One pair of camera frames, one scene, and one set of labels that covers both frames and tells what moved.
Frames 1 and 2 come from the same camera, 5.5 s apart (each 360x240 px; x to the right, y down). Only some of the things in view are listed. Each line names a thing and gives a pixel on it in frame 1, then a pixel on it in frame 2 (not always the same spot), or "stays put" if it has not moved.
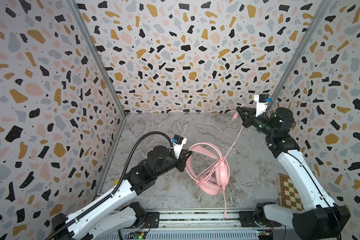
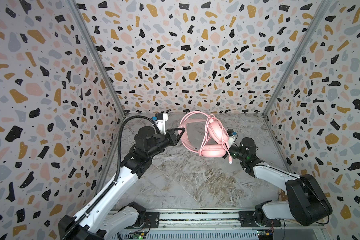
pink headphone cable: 219,175 -> 225,142
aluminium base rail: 201,219 stays put
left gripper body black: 178,163 -> 167,140
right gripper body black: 253,118 -> 234,151
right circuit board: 263,235 stays put
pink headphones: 206,164 -> 218,135
